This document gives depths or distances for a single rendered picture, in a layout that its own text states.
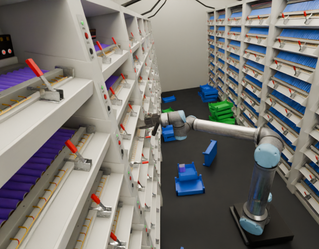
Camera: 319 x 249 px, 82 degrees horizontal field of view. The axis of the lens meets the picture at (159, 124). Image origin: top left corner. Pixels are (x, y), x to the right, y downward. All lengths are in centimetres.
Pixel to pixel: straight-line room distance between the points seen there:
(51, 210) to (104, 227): 22
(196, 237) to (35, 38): 172
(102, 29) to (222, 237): 180
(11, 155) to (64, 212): 18
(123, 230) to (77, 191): 40
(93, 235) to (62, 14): 60
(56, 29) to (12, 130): 34
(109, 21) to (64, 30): 70
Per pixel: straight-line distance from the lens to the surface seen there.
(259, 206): 142
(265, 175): 122
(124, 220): 86
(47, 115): 39
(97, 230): 63
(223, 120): 333
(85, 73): 60
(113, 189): 72
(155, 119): 129
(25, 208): 45
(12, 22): 67
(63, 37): 61
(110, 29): 129
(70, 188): 49
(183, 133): 133
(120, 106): 87
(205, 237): 186
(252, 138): 126
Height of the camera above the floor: 162
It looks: 28 degrees down
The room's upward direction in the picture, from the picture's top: 10 degrees counter-clockwise
